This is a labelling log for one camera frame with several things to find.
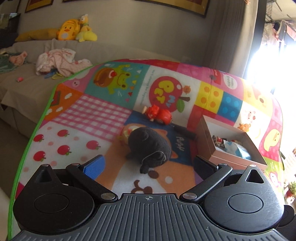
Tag black plush toy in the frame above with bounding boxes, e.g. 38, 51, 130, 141
126, 126, 172, 174

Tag red hooded doll figure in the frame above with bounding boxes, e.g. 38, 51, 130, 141
142, 104, 172, 125

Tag black head keychain figure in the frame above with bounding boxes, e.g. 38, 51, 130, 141
212, 135, 228, 148

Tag pink cardboard box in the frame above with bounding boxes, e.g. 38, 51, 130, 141
196, 115, 267, 171

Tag blue tissue pack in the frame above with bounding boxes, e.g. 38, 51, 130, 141
222, 141, 251, 160

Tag black cylinder stick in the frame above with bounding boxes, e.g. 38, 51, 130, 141
171, 124, 197, 141

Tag colourful cartoon play mat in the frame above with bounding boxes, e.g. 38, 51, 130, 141
9, 59, 285, 240

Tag pink white clothes pile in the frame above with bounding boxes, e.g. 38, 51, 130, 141
36, 48, 92, 77

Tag grey sofa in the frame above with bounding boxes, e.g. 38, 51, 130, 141
0, 39, 179, 140

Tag yellow plush toys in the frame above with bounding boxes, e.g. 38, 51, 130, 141
57, 14, 97, 42

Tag yellow banana pillow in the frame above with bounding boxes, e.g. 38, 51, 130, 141
15, 29, 58, 42

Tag gold framed picture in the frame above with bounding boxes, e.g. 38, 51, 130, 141
138, 0, 210, 18

